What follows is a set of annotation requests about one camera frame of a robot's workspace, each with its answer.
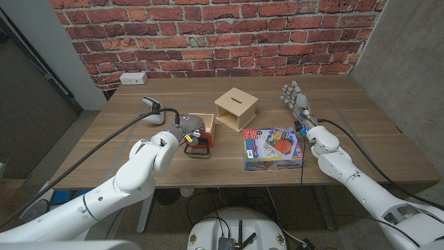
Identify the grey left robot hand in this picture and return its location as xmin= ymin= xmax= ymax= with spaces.
xmin=168 ymin=113 xmax=206 ymax=147

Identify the blue floor pad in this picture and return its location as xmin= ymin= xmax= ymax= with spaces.
xmin=50 ymin=189 xmax=89 ymax=206

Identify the small grey computer box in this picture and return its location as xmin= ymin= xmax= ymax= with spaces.
xmin=217 ymin=237 xmax=235 ymax=250

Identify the wooden drawer with red front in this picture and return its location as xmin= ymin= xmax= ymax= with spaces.
xmin=183 ymin=112 xmax=216 ymax=156

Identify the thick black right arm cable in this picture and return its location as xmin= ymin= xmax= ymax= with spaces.
xmin=316 ymin=118 xmax=444 ymax=212

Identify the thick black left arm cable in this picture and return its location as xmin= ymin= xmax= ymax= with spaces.
xmin=0 ymin=107 xmax=181 ymax=229

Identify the white game controller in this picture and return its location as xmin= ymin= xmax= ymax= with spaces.
xmin=142 ymin=97 xmax=166 ymax=126

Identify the printed red brick backdrop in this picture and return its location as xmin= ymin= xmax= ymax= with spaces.
xmin=50 ymin=0 xmax=389 ymax=92

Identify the colourful toy package box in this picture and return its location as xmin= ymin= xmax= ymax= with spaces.
xmin=241 ymin=126 xmax=305 ymax=172

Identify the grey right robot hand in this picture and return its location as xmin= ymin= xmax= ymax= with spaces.
xmin=280 ymin=81 xmax=319 ymax=130

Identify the wooden box with slot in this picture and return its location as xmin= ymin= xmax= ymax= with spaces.
xmin=214 ymin=87 xmax=259 ymax=133

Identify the dark table leg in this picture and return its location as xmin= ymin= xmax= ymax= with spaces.
xmin=314 ymin=185 xmax=336 ymax=231

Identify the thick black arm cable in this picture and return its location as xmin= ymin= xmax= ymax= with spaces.
xmin=0 ymin=107 xmax=181 ymax=229
xmin=316 ymin=118 xmax=444 ymax=212

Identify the white table leg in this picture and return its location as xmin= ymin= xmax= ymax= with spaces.
xmin=136 ymin=190 xmax=156 ymax=233

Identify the white robot torso base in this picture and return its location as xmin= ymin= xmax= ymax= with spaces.
xmin=187 ymin=207 xmax=288 ymax=250

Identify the white power outlet strip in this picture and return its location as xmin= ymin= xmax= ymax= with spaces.
xmin=119 ymin=72 xmax=148 ymax=86

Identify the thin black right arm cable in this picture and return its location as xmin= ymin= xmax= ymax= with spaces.
xmin=299 ymin=135 xmax=307 ymax=185

